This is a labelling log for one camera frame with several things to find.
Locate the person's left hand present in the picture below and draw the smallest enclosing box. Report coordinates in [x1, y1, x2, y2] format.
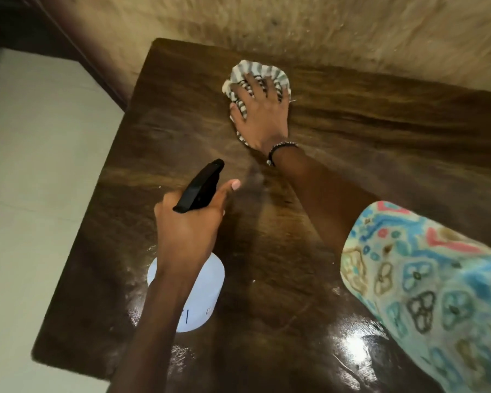
[153, 179, 242, 279]

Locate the beaded wrist bracelet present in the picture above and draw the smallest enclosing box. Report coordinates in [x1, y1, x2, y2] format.
[266, 141, 299, 168]

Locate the patterned blue shirt sleeve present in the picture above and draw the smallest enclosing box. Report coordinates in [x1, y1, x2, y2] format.
[340, 200, 491, 393]

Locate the dark wooden furniture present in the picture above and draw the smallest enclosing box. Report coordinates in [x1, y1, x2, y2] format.
[0, 0, 84, 80]

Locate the person's left forearm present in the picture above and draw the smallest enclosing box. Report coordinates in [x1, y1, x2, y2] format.
[107, 264, 215, 393]

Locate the person's right hand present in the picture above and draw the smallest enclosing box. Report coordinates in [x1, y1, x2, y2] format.
[229, 73, 292, 157]

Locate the person's right forearm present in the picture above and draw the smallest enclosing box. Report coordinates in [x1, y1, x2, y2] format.
[271, 145, 379, 259]

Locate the white spray bottle black head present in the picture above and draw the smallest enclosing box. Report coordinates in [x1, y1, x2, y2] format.
[147, 159, 226, 334]

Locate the striped cleaning cloth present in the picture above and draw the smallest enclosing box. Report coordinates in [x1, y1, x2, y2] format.
[222, 59, 292, 147]

